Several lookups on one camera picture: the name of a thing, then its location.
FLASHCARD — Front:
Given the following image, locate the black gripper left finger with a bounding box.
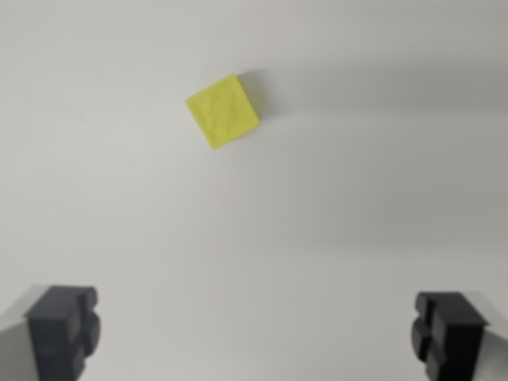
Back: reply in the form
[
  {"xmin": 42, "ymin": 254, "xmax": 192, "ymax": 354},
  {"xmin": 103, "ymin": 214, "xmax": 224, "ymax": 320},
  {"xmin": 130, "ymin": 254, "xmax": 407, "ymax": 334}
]
[{"xmin": 0, "ymin": 283, "xmax": 102, "ymax": 381}]

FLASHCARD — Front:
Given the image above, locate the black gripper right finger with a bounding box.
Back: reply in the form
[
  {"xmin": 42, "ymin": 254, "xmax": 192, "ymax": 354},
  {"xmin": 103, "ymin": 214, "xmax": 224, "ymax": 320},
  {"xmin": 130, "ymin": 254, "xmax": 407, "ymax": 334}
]
[{"xmin": 410, "ymin": 290, "xmax": 508, "ymax": 381}]

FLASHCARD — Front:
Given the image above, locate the yellow cube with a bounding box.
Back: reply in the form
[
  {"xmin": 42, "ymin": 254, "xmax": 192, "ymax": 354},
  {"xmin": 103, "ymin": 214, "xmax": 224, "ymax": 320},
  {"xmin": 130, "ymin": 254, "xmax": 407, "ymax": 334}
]
[{"xmin": 185, "ymin": 72, "xmax": 261, "ymax": 151}]

